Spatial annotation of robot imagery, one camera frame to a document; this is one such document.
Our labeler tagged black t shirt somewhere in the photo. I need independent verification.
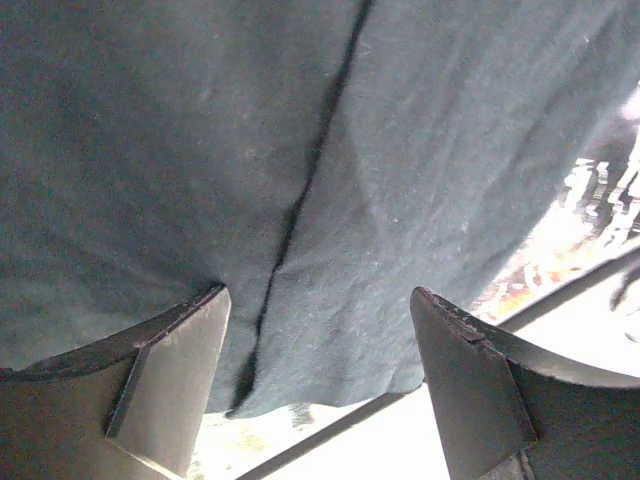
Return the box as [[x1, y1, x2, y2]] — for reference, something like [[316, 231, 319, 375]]
[[1, 1, 639, 417]]

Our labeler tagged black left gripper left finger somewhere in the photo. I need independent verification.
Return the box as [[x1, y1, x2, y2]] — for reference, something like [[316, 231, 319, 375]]
[[1, 286, 231, 479]]

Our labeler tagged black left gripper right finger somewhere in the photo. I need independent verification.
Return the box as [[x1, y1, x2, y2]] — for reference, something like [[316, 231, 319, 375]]
[[410, 287, 639, 479]]

